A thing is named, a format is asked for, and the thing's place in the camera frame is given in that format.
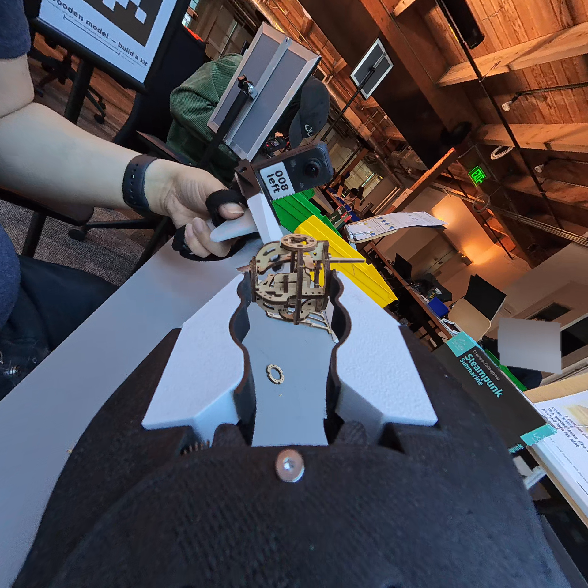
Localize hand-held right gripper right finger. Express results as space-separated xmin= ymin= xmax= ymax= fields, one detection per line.
xmin=323 ymin=271 xmax=438 ymax=445

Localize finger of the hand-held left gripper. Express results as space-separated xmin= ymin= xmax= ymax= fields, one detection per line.
xmin=247 ymin=192 xmax=283 ymax=245

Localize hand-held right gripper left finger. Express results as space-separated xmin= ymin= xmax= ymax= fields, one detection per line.
xmin=142 ymin=275 xmax=255 ymax=446

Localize round wooden model assembly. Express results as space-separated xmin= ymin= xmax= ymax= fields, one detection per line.
xmin=236 ymin=233 xmax=368 ymax=326

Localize person's left forearm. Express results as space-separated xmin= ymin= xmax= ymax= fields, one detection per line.
xmin=0 ymin=55 xmax=138 ymax=203

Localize black model kit box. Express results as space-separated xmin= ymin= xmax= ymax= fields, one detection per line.
xmin=432 ymin=331 xmax=559 ymax=456

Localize person's left hand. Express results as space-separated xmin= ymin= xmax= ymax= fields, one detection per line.
xmin=146 ymin=158 xmax=246 ymax=258

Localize green plastic bins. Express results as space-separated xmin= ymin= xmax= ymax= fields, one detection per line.
xmin=271 ymin=188 xmax=343 ymax=236

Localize large grey panel on stand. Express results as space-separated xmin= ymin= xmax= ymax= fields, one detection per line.
xmin=207 ymin=22 xmax=322 ymax=162

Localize nested yellow plastic bins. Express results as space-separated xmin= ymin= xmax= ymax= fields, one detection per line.
xmin=294 ymin=215 xmax=399 ymax=309

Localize tan cardboard box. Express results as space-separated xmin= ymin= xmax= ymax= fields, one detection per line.
xmin=448 ymin=299 xmax=492 ymax=343

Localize background manual on stand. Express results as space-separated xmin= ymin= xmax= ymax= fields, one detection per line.
xmin=345 ymin=210 xmax=448 ymax=243

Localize small grey panel on stand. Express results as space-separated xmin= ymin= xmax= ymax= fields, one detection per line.
xmin=350 ymin=38 xmax=394 ymax=101

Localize green plastic bin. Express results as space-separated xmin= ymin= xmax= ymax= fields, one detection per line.
xmin=484 ymin=349 xmax=529 ymax=391

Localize black wristwatch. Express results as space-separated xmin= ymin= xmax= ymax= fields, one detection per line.
xmin=122 ymin=154 xmax=160 ymax=217

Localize open instruction manual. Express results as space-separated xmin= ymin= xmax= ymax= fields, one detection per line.
xmin=528 ymin=390 xmax=588 ymax=520

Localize black white sign board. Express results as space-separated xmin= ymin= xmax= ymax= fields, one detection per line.
xmin=34 ymin=0 xmax=190 ymax=92

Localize person in blue shirt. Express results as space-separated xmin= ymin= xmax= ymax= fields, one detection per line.
xmin=0 ymin=0 xmax=33 ymax=331

